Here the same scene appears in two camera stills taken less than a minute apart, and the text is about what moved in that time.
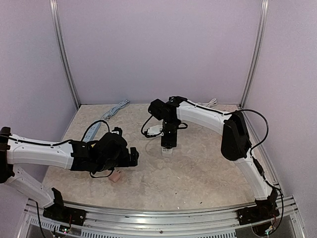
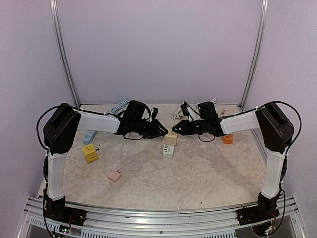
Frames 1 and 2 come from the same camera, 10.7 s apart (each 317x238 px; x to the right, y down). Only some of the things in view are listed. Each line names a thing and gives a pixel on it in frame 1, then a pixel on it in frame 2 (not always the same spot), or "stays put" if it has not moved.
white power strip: x=167 y=152 stays put
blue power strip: x=92 y=133 stays put
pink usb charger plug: x=115 y=176 stays put
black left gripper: x=133 y=158 to x=156 y=130
